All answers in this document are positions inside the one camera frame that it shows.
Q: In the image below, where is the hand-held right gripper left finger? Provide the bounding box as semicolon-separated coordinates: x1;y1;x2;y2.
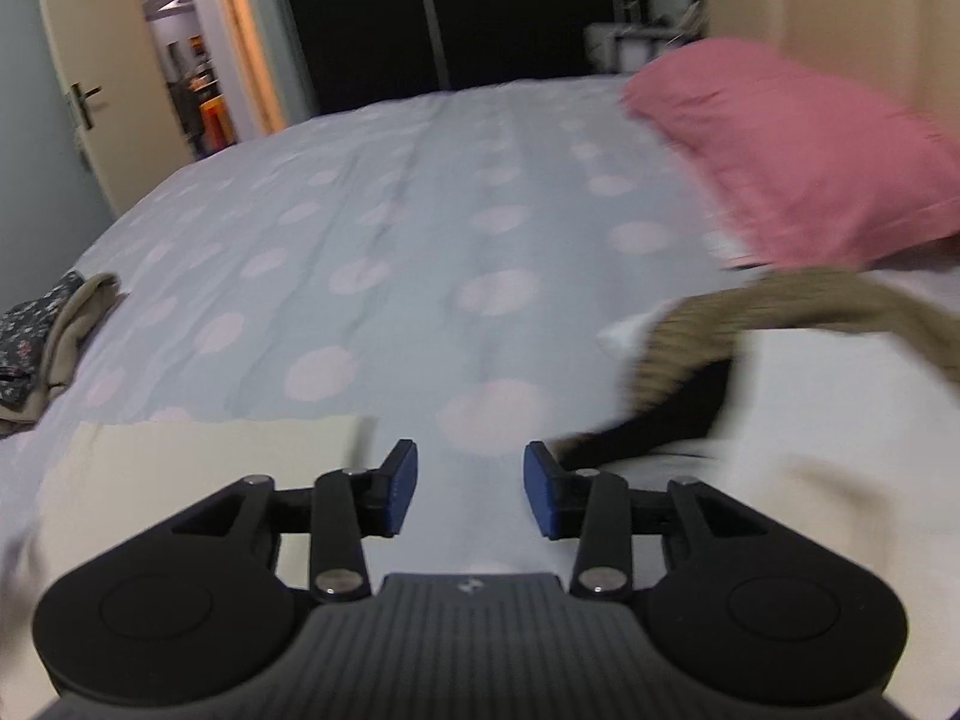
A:
172;439;419;602

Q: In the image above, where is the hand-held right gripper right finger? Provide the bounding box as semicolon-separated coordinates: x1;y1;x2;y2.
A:
523;441;773;601

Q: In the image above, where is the cream fleece garment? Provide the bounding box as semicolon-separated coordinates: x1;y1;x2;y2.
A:
37;416;376;586

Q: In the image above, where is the black garment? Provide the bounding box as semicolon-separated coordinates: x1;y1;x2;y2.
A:
559;356;736;470

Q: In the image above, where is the polka dot bed sheet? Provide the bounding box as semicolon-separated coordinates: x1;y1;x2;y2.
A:
0;75;751;593

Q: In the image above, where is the white shirt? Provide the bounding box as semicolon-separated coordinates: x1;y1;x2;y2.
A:
600;277;960;578

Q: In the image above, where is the olive striped garment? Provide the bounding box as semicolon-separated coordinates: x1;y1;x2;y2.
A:
622;266;960;421

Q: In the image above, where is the tan garment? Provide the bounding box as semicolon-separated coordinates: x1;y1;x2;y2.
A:
0;274;121;436

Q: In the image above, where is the dark floral garment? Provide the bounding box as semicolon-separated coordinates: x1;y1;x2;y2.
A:
0;270;87;402

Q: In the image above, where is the orange stool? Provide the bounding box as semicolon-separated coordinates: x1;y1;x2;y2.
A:
199;94;238;151

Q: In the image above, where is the pink pillow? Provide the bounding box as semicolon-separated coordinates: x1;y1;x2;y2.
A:
622;37;960;271

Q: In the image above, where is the white bedside box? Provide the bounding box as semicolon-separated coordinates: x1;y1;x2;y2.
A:
585;19;706;76

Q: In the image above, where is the black wardrobe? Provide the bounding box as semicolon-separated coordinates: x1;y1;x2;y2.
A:
274;0;710;117

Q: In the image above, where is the beige door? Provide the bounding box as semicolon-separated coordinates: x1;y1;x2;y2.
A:
30;0;200;218

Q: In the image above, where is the wooden door frame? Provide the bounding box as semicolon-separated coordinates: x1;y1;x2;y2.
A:
180;0;316;143

